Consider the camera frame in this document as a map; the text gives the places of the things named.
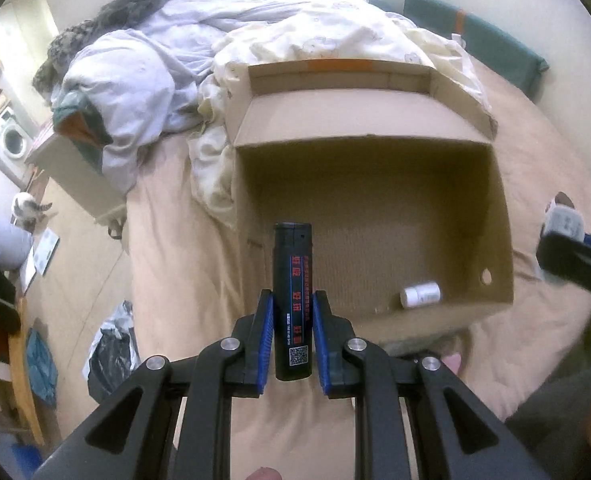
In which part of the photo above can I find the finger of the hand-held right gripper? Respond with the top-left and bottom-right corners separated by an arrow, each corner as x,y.
535,230 -> 591,312

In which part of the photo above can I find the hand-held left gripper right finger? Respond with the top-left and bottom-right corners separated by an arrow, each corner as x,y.
311,290 -> 551,480

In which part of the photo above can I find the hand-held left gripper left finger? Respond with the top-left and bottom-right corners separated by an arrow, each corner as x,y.
33,289 -> 276,480

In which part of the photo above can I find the white grey small box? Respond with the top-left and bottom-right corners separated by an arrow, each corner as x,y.
543,191 -> 587,241

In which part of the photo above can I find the black lighter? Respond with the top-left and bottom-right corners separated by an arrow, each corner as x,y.
274,221 -> 315,381

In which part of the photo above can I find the cardboard box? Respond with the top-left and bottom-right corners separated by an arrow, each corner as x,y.
228,58 -> 515,356

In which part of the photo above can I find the beige bed sheet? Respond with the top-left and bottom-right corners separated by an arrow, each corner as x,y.
126,50 -> 591,480

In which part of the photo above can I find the small white bottle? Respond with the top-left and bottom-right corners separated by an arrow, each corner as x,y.
400,282 -> 442,309

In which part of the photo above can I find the person's grey trouser leg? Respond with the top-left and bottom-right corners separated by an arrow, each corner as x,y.
505,360 -> 591,461

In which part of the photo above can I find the black plastic bag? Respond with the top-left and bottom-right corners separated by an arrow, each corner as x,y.
83,301 -> 141,403

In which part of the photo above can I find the teal bag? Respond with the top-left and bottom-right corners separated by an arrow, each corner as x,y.
26,329 -> 59,408

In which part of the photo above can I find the teal headboard cushion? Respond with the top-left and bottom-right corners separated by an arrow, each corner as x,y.
368,0 -> 550,101

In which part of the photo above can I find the book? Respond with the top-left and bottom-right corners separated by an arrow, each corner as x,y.
20,227 -> 61,293

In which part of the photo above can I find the wooden chair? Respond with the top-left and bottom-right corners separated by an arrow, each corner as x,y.
0,295 -> 46,446

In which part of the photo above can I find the white nightstand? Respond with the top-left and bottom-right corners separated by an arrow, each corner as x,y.
26,132 -> 129,226

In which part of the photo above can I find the cat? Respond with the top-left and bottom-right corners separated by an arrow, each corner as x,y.
12,192 -> 54,228

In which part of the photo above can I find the grey pouf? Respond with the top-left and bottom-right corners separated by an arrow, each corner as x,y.
0,210 -> 35,271

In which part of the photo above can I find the teal orange pillow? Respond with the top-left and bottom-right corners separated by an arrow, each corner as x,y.
53,92 -> 114,171

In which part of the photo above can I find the pale lavender quilt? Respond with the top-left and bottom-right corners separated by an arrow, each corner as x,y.
63,0 -> 256,196

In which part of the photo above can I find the cream white duvet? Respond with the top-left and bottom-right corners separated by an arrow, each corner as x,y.
188,0 -> 496,231

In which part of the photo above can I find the white washing machine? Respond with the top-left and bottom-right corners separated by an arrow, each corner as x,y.
0,107 -> 31,161

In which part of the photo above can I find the grey fuzzy blanket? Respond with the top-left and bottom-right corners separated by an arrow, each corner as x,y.
32,0 -> 174,108

